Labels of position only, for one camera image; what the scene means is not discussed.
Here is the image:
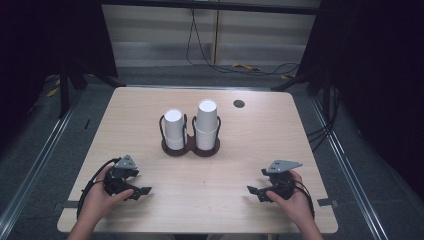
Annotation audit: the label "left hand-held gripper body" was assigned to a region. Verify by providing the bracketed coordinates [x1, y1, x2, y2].
[103, 154, 140, 198]

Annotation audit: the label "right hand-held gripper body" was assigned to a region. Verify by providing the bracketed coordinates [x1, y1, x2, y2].
[265, 159, 304, 201]

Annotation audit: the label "short white paper cup stack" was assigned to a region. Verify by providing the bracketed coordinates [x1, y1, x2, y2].
[163, 108, 187, 151]

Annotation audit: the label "dark double cup holder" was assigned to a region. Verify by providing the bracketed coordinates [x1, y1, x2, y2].
[159, 113, 222, 158]

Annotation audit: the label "person's left hand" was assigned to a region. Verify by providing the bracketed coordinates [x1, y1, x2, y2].
[79, 165, 135, 222]

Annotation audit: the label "person's right hand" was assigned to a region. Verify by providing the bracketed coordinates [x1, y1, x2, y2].
[265, 170, 315, 228]

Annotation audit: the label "grey tape strip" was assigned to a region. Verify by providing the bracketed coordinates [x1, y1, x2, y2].
[316, 197, 339, 208]
[54, 200, 80, 211]

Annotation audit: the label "tall white paper cup stack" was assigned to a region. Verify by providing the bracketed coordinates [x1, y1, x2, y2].
[194, 98, 219, 152]

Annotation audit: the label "black metal stand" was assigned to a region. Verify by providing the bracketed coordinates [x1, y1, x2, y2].
[270, 70, 335, 112]
[57, 64, 127, 120]

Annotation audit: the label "dark curtain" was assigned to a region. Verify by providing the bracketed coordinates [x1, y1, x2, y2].
[295, 0, 424, 209]
[0, 0, 119, 151]

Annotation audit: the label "right hand-held gripper black cable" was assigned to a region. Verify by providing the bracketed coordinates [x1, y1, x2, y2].
[293, 184, 316, 220]

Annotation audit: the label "metal floor rail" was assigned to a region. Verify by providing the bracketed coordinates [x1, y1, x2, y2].
[309, 95, 390, 240]
[0, 108, 77, 232]

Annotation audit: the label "bundle of black floor cables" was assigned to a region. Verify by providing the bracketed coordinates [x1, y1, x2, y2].
[306, 85, 342, 153]

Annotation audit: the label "black hanging wall cable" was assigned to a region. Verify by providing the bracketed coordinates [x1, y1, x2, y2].
[185, 8, 301, 76]

